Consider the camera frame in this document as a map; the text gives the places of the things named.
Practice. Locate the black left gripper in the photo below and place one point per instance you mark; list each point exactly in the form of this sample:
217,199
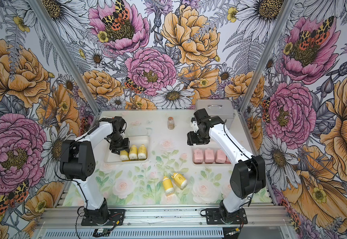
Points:
125,146

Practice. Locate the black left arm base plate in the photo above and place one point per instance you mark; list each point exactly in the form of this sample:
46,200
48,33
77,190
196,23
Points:
108,217

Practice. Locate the white left storage tray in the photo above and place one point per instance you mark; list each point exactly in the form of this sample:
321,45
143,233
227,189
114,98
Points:
134,140

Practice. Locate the white storage tray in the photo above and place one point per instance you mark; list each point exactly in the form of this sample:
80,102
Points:
212,145
134,140

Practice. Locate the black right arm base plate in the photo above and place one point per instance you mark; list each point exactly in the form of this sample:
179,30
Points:
220,216

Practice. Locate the pink pencil sharpener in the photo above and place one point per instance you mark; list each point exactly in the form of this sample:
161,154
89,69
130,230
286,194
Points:
220,157
227,160
198,156
209,156

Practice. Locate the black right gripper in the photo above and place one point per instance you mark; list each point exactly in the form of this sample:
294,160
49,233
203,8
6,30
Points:
191,139

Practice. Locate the small clear glass bottle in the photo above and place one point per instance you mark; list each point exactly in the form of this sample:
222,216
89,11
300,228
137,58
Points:
170,123

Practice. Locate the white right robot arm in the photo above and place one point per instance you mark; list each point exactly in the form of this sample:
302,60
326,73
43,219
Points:
248,176

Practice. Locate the white right storage tray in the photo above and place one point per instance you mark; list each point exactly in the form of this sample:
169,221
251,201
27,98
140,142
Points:
212,145

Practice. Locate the white vented cable duct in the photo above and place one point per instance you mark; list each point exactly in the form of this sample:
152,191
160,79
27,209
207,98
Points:
134,233

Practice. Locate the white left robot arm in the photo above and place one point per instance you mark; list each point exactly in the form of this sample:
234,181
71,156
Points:
77,164

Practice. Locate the silver aluminium first aid case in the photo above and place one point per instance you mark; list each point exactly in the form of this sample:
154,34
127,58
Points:
221,108

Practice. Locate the aluminium front rail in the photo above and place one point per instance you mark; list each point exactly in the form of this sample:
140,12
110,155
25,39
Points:
164,216

